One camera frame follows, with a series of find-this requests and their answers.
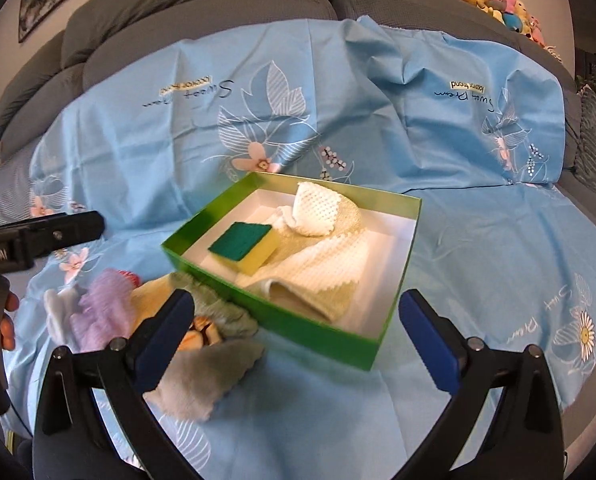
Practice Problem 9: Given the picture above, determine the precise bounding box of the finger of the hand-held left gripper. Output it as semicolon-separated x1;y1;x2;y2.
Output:
25;211;105;259

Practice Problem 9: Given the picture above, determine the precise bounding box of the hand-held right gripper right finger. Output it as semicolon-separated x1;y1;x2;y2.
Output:
398;289;564;480

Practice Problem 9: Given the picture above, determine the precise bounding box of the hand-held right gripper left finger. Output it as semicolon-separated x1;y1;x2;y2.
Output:
33;287;203;480

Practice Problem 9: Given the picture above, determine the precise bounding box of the yellow fluffy cloth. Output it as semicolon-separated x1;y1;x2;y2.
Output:
130;275;179;326

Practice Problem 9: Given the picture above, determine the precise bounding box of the grey scalloped cloth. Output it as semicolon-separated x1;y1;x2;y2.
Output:
143;335;267;422

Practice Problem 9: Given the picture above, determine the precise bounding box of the purple fluffy cloth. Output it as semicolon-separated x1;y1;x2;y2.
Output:
70;268;139;353

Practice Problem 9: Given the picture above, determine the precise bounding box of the light blue pink sock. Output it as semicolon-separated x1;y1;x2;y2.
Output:
43;287;81;348

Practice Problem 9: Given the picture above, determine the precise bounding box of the green cardboard box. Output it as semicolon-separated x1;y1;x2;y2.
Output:
160;171;423;372

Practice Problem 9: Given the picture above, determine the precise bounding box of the person's left hand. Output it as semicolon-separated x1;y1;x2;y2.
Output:
0;291;21;352

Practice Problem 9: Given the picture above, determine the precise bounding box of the grey striped fabric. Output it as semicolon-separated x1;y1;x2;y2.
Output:
0;152;36;228

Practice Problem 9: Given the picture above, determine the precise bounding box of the green yellow sponge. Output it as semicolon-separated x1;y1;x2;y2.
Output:
208;221;281;277

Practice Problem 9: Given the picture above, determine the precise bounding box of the yellow white knitted cloth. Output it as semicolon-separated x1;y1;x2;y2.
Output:
240;230;371;323

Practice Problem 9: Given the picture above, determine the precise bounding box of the blue floral bed sheet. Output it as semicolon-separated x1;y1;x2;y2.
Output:
0;16;596;480

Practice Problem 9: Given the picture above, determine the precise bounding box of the dark shelf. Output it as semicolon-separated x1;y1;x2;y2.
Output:
575;50;596;91

